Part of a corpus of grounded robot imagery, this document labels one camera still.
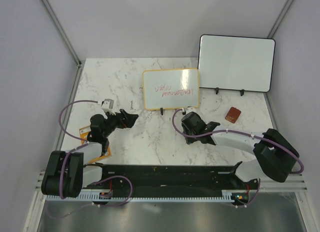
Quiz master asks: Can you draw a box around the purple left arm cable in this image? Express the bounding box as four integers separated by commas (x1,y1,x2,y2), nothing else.
44,99,133,219

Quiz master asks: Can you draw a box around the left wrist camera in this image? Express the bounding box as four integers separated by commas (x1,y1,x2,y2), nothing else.
101,99,116,115

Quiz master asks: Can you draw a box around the red small box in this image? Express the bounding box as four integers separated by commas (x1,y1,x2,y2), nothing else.
225,107,242,124

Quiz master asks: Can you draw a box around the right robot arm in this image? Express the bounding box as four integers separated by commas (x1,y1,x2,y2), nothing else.
181,112,301,189

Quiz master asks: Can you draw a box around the black framed whiteboard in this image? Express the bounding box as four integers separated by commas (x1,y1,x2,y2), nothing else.
197,35,276,93

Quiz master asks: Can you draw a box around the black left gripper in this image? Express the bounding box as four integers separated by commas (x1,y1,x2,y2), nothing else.
102,109,138,138

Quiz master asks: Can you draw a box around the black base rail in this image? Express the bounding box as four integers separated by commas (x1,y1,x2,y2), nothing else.
87,165,258,197

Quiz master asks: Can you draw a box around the yellow framed whiteboard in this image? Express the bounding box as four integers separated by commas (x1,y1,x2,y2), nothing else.
142,68,200,110

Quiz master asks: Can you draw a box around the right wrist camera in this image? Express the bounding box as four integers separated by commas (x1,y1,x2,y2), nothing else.
181,106,196,115

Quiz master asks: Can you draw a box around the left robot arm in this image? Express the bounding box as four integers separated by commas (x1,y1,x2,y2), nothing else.
41,109,139,199

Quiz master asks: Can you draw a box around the orange card package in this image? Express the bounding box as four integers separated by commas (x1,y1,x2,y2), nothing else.
79,125,112,164

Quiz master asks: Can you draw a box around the white cable duct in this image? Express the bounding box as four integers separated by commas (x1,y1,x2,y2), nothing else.
46,189,238,202

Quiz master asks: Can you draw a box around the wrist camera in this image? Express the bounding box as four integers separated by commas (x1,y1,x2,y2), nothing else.
181,106,196,115
101,99,116,115

